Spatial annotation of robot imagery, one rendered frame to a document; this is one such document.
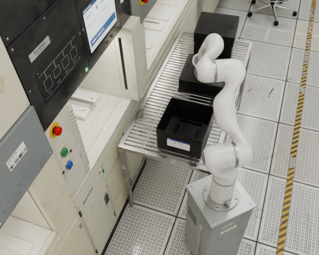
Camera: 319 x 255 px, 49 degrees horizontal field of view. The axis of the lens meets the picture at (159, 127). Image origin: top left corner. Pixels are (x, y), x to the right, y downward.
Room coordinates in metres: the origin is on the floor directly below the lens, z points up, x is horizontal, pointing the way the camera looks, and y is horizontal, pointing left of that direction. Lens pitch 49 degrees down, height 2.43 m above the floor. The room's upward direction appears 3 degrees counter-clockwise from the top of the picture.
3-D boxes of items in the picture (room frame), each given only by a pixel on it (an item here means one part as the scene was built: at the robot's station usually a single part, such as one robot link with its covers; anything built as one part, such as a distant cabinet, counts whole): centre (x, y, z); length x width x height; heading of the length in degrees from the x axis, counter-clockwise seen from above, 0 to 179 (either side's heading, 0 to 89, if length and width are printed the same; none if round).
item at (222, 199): (0.94, -0.31, 0.85); 0.19 x 0.19 x 0.18
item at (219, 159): (0.94, -0.28, 1.07); 0.19 x 0.12 x 0.24; 95
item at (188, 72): (1.76, -0.32, 0.91); 0.29 x 0.29 x 0.13; 71
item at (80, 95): (1.56, 0.50, 0.89); 0.22 x 0.21 x 0.04; 68
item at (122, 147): (1.80, -0.26, 0.38); 1.30 x 0.60 x 0.76; 158
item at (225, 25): (2.18, -0.45, 0.89); 0.29 x 0.29 x 0.25; 72
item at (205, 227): (0.94, -0.31, 0.38); 0.28 x 0.28 x 0.76; 23
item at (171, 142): (1.36, -0.16, 0.85); 0.28 x 0.28 x 0.17; 68
